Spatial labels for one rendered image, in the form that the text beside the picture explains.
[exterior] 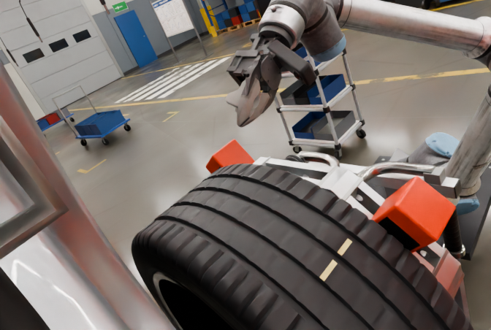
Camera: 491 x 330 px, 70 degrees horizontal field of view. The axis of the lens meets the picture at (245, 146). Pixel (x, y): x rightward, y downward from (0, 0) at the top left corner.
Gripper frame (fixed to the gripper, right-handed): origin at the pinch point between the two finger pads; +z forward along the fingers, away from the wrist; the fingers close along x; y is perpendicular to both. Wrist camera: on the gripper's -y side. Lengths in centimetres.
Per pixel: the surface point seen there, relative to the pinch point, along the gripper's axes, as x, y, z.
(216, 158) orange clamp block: -9.6, 11.2, 5.4
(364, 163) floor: -194, 47, -79
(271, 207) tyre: 1.4, -13.2, 14.4
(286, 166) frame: -11.8, -4.8, 2.7
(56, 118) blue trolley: -339, 861, -109
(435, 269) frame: -16.8, -33.2, 12.2
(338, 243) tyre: -1.1, -23.5, 15.8
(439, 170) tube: -26.5, -28.8, -8.6
